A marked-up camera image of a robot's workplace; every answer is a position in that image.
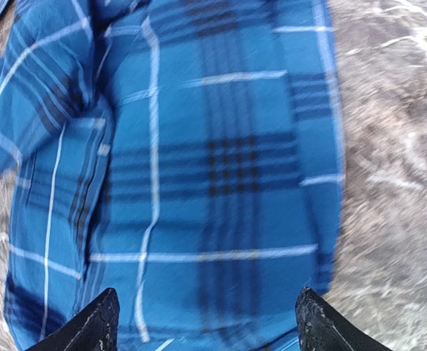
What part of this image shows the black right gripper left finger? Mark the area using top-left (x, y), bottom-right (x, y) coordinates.
top-left (29, 288), bottom-right (120, 351)

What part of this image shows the blue plaid long sleeve shirt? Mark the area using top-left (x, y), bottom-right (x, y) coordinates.
top-left (0, 1), bottom-right (344, 350)

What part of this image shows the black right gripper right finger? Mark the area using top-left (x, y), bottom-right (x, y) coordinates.
top-left (295, 287), bottom-right (390, 351)

